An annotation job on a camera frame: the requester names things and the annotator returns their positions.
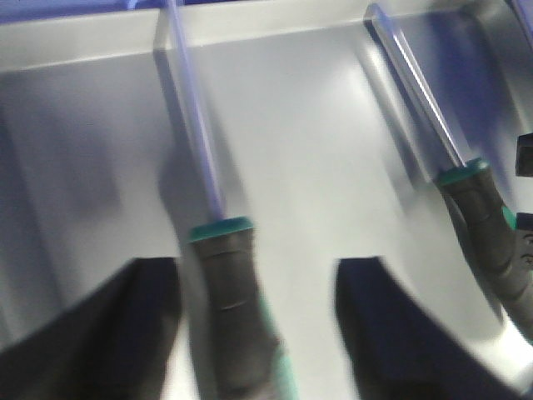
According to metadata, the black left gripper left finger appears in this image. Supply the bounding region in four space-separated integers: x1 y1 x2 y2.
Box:
1 257 182 399

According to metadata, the silver metal tray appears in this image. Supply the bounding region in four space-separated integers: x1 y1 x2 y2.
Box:
1 1 532 399

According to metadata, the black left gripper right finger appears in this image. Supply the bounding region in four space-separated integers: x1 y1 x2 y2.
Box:
335 257 529 399

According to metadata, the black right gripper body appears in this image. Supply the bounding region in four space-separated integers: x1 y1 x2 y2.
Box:
515 132 533 268

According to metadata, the green black screwdriver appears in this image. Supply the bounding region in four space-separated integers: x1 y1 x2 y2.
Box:
164 1 298 399
365 2 532 341

